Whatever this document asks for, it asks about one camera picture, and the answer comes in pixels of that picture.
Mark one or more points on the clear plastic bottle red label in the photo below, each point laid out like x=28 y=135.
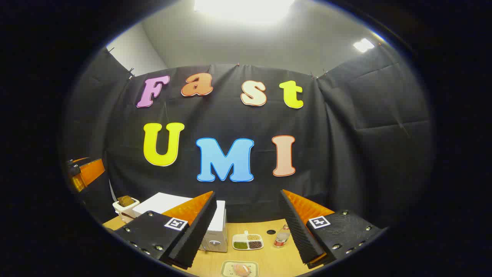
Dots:
x=281 y=238

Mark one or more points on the black backdrop cloth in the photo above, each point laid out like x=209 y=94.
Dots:
x=346 y=154

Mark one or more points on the small ceiling light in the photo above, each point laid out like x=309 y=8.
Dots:
x=363 y=45

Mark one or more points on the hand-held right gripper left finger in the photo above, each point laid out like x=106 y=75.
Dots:
x=192 y=238

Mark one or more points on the white toaster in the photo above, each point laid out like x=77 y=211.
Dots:
x=125 y=213

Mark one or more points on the white microwave oven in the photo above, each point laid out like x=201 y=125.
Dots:
x=217 y=227

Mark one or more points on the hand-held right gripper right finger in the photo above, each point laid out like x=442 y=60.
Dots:
x=303 y=238

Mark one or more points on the pale square plate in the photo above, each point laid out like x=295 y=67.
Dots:
x=228 y=269

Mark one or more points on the large ceiling light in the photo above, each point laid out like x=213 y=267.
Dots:
x=244 y=7

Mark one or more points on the white divided bean dish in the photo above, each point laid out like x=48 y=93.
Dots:
x=248 y=241

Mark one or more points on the brown bread slice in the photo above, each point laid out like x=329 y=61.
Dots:
x=126 y=200

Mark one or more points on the round brown bun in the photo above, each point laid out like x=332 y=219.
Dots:
x=242 y=269

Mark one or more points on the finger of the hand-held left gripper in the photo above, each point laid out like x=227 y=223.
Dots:
x=92 y=171

